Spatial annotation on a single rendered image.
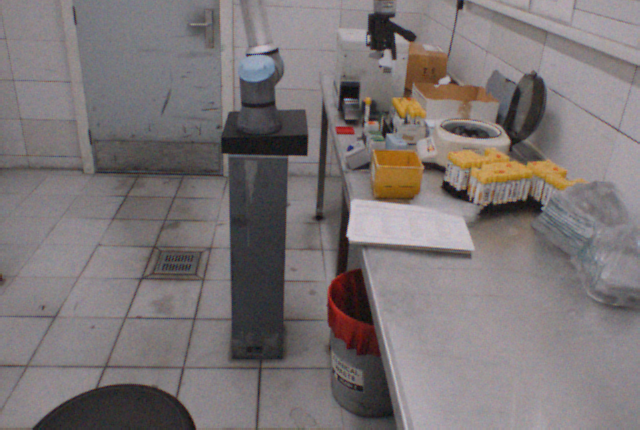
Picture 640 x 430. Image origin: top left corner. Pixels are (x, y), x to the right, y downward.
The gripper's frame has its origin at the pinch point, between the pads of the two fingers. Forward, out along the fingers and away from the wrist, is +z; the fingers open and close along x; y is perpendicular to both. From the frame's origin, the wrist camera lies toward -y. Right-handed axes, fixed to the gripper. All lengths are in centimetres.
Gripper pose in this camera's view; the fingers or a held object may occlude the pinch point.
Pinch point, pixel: (388, 73)
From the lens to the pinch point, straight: 193.8
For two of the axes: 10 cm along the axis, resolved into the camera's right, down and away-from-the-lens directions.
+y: -9.8, 0.9, -1.6
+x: 1.8, 4.3, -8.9
